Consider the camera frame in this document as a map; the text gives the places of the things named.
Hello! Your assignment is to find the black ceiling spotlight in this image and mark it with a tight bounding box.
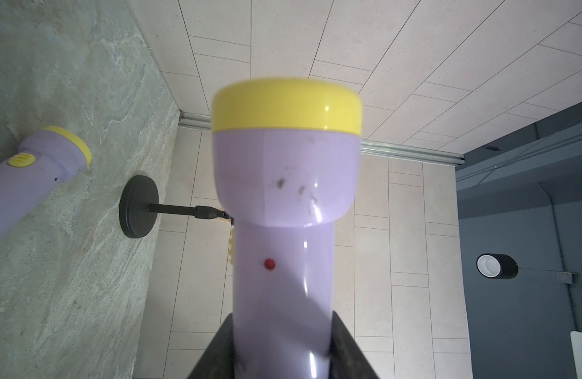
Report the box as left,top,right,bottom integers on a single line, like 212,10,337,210
476,254,518,280

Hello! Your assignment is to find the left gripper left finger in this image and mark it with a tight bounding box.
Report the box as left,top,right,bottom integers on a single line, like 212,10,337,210
188,314,234,379

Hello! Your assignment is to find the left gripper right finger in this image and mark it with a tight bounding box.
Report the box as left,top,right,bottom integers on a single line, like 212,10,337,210
330,311,379,379

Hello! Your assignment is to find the purple flashlight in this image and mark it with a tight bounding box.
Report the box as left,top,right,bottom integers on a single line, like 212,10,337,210
0,126,93,237
211,78,362,378

